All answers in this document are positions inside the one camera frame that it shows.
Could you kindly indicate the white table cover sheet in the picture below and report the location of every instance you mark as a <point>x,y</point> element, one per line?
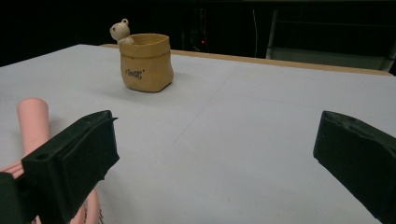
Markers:
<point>218,124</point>

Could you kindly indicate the white metal stand frame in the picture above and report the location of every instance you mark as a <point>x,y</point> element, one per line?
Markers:
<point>311,56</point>

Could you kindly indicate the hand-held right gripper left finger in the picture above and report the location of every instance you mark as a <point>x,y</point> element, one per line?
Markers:
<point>71,155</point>

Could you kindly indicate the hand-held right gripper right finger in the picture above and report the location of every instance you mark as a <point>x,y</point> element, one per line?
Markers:
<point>361,155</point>

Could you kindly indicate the pink hair comb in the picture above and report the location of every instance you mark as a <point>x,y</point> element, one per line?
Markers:
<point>33,124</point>

